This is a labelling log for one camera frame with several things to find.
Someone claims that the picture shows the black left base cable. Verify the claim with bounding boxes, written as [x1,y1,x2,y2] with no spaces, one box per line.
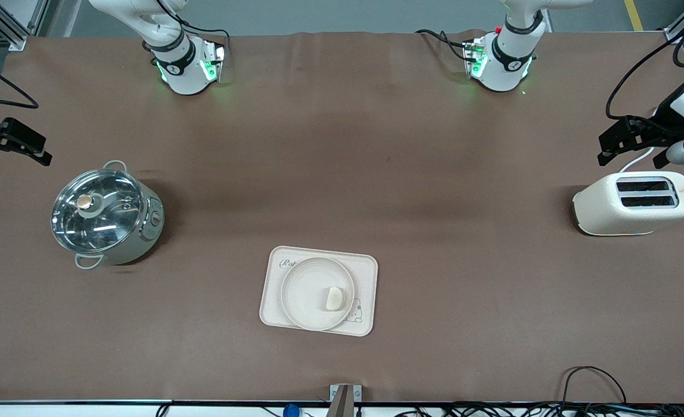
[415,28,471,62]

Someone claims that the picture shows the beige rabbit print tray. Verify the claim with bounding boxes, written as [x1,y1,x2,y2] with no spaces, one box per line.
[259,246,379,338]

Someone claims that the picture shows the white two-slot toaster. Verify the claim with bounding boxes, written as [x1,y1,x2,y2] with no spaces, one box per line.
[572,170,684,237]

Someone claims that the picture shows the white toaster power cable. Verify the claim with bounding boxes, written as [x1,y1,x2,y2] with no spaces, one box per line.
[618,145,656,174]

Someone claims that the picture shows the grey metal camera bracket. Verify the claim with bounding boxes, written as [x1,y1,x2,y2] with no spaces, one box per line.
[329,383,362,417]

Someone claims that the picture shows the black right base cable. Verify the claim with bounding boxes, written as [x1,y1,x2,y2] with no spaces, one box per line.
[155,0,231,58]

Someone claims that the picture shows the black base cable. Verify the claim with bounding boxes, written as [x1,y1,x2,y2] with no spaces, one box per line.
[155,0,231,58]
[415,28,471,62]

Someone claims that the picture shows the black looped cable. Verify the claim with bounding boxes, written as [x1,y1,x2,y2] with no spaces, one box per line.
[561,365,628,406]

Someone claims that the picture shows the brown table cover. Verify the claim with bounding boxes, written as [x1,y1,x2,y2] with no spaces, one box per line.
[0,29,684,404]

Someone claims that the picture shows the round beige plate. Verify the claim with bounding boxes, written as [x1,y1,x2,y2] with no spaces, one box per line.
[280,257,356,332]

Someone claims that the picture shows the grey electric cooking pot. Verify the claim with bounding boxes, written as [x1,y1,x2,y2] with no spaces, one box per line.
[52,160,165,270]

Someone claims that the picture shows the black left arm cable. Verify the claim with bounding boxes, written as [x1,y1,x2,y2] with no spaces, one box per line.
[605,17,684,121]

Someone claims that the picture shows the black cable bundle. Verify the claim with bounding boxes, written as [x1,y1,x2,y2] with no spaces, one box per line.
[398,402,684,417]

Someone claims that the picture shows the glass pot lid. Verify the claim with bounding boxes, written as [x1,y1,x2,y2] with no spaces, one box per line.
[50,169,146,253]

